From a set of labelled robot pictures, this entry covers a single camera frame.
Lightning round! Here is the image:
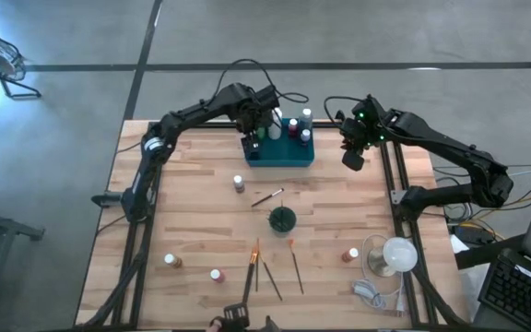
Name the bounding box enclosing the black right camera cable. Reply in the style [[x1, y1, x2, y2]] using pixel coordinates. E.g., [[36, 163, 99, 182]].
[[324, 95, 369, 124]]

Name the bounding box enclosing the white paper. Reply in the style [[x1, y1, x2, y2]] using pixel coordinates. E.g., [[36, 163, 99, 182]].
[[449, 233, 468, 260]]

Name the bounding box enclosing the black camera cable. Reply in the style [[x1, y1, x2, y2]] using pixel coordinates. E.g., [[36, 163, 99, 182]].
[[324, 95, 369, 124], [218, 58, 311, 105]]

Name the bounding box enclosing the large white plastic bottle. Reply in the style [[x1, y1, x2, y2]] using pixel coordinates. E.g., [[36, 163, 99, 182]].
[[267, 106, 284, 141]]

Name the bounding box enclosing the black keyboard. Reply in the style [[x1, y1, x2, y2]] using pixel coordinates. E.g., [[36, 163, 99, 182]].
[[477, 248, 531, 332]]

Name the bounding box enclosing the white globe table lamp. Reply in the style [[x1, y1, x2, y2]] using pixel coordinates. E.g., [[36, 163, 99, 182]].
[[366, 236, 419, 279]]

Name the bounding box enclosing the small black paintbrush silver ferrule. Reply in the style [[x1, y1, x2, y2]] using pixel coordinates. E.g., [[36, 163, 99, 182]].
[[250, 186, 286, 208]]

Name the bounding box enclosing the black aluminium table frame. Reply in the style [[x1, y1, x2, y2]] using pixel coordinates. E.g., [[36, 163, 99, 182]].
[[75, 110, 460, 332]]

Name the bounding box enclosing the black desk bar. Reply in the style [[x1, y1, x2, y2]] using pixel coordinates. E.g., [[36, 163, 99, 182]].
[[454, 233, 527, 271]]

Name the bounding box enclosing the black power brick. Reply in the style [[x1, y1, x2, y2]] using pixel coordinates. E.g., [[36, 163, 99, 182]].
[[456, 223, 492, 245]]

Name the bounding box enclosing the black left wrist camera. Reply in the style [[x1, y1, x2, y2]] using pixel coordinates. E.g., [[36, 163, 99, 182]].
[[258, 84, 281, 110]]

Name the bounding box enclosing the thick black paintbrush gold ferrule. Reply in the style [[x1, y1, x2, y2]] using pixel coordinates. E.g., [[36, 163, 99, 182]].
[[241, 243, 260, 306]]

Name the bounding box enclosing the black side stand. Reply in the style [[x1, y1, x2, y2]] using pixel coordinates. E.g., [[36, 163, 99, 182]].
[[0, 198, 46, 332]]

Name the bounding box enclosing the ochre brown paint bottle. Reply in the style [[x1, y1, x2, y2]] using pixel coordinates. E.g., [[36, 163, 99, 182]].
[[163, 252, 184, 269]]

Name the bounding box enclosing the teal plastic cup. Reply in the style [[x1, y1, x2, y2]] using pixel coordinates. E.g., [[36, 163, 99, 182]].
[[267, 205, 298, 234]]

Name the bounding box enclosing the yellow cable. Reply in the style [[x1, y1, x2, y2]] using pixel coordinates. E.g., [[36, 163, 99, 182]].
[[458, 193, 531, 231]]

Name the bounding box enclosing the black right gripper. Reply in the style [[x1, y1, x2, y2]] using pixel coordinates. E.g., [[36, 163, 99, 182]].
[[338, 108, 383, 172]]

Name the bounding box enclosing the thin short black paintbrush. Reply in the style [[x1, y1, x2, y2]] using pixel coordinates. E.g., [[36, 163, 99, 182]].
[[254, 237, 261, 293]]

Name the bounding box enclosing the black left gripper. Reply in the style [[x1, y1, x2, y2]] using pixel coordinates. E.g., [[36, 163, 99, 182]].
[[236, 84, 269, 160]]

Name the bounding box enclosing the white lamp cable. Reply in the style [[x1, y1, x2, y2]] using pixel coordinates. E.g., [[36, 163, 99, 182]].
[[351, 232, 407, 319]]

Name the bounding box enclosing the blue plastic tray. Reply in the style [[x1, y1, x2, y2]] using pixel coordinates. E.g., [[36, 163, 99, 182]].
[[244, 117, 316, 168]]

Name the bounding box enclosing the black left camera cable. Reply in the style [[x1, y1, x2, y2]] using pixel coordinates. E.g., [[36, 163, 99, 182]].
[[218, 58, 311, 105]]

